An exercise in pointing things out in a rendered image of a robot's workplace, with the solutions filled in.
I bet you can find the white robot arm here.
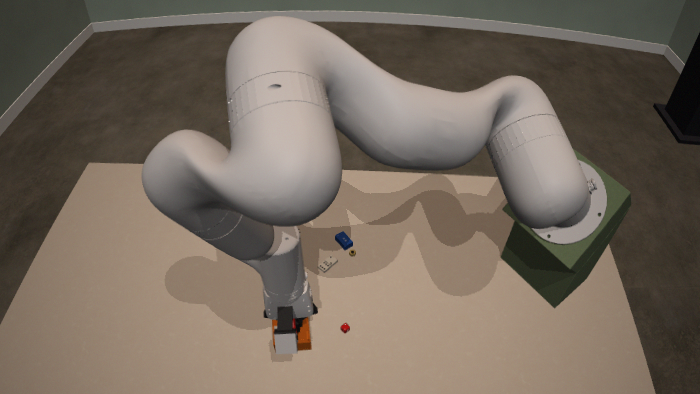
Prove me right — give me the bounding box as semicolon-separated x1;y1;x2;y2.
142;16;607;302

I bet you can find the white domino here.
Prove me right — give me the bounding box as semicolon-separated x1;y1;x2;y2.
318;255;338;273

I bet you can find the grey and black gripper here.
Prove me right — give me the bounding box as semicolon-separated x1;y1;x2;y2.
263;279;318;332

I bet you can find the orange rack of bins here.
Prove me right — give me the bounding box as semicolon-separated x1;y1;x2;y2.
272;317;312;351

